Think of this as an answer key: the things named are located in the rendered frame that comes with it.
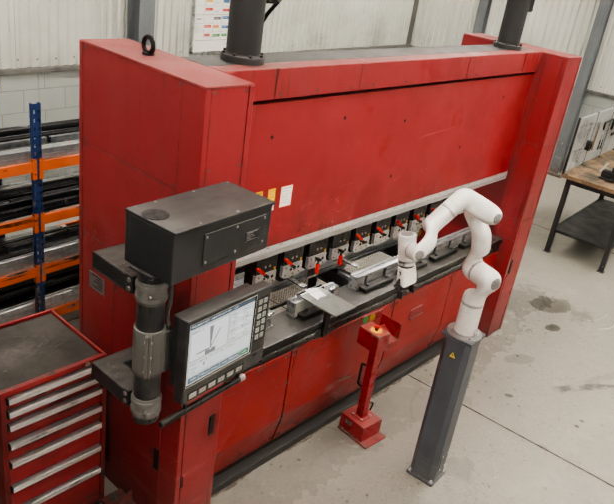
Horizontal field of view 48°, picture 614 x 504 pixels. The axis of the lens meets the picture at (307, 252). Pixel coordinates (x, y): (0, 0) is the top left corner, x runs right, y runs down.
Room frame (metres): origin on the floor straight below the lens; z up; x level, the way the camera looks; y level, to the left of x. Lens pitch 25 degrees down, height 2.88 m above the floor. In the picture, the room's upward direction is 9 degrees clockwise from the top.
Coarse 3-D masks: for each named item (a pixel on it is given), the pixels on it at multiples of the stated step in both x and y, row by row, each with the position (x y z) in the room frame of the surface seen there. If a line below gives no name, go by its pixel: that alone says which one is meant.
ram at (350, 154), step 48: (336, 96) 3.44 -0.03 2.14; (384, 96) 3.76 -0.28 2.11; (432, 96) 4.14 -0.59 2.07; (480, 96) 4.60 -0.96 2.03; (288, 144) 3.20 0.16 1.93; (336, 144) 3.48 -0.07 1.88; (384, 144) 3.82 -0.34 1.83; (432, 144) 4.23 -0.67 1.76; (480, 144) 4.73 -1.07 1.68; (336, 192) 3.54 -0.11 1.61; (384, 192) 3.90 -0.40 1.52; (432, 192) 4.34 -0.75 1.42
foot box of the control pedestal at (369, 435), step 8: (352, 408) 3.66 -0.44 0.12; (344, 416) 3.59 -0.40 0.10; (352, 416) 3.58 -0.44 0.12; (376, 416) 3.62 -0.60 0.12; (344, 424) 3.58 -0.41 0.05; (352, 424) 3.54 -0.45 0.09; (360, 424) 3.51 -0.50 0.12; (368, 424) 3.53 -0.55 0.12; (376, 424) 3.57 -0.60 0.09; (344, 432) 3.56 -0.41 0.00; (352, 432) 3.53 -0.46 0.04; (360, 432) 3.49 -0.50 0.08; (368, 432) 3.52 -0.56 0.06; (376, 432) 3.59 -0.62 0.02; (360, 440) 3.48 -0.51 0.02; (368, 440) 3.51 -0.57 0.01; (376, 440) 3.52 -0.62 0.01
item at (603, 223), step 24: (600, 120) 7.74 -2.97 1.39; (576, 144) 7.23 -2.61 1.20; (600, 144) 8.01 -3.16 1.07; (576, 168) 7.43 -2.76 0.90; (600, 168) 7.58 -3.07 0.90; (600, 192) 6.94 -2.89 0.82; (576, 216) 7.66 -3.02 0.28; (600, 216) 7.79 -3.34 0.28; (552, 240) 7.14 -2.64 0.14; (600, 240) 6.99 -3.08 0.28; (600, 264) 6.80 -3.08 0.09
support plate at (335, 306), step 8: (320, 288) 3.56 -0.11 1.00; (304, 296) 3.44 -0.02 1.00; (336, 296) 3.50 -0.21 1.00; (312, 304) 3.38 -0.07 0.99; (320, 304) 3.38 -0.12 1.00; (328, 304) 3.39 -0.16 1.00; (336, 304) 3.40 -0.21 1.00; (344, 304) 3.42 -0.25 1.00; (328, 312) 3.31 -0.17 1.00; (336, 312) 3.32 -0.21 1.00; (344, 312) 3.34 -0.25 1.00
